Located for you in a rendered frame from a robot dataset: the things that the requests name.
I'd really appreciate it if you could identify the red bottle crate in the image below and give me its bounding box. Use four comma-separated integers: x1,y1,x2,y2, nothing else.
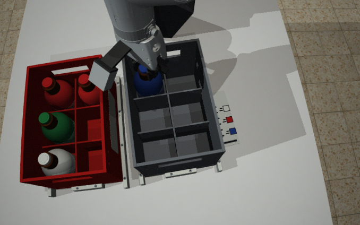
20,55,123,189

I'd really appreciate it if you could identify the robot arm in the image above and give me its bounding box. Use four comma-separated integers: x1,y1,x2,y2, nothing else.
88,0,194,91

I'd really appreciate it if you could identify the white paper pick list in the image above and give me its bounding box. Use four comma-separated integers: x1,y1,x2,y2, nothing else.
212,90,240,147

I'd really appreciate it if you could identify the green bottle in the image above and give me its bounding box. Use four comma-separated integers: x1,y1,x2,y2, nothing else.
38,112,75,144

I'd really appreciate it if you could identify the blue bottle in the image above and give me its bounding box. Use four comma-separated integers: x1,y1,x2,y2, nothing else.
133,64,165,98

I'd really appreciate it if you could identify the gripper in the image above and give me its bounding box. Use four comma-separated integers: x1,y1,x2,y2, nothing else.
114,25,169,81

